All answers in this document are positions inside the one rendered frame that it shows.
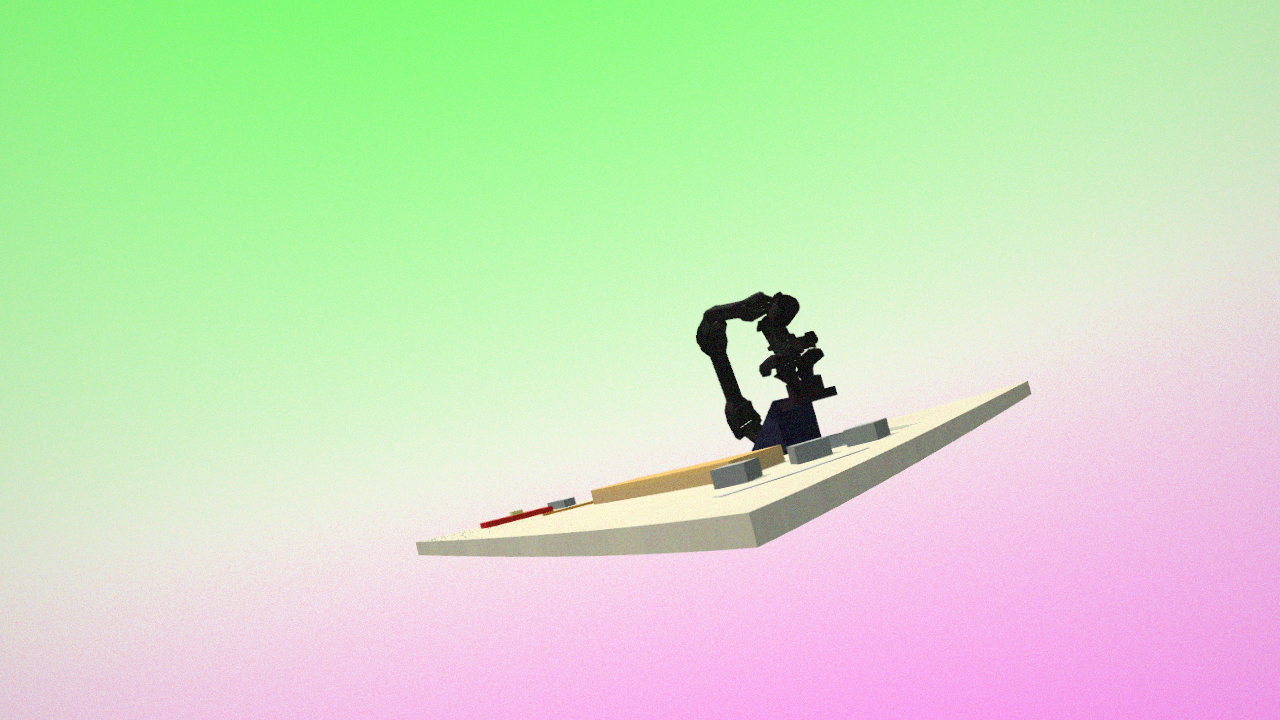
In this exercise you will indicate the red flat bar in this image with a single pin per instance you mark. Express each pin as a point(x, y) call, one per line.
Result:
point(516, 515)

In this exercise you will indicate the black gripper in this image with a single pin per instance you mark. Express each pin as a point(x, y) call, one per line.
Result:
point(785, 366)

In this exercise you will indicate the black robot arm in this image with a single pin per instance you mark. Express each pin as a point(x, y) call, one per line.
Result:
point(711, 337)

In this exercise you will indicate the tan rectangular panel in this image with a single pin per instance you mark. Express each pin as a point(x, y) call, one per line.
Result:
point(681, 479)

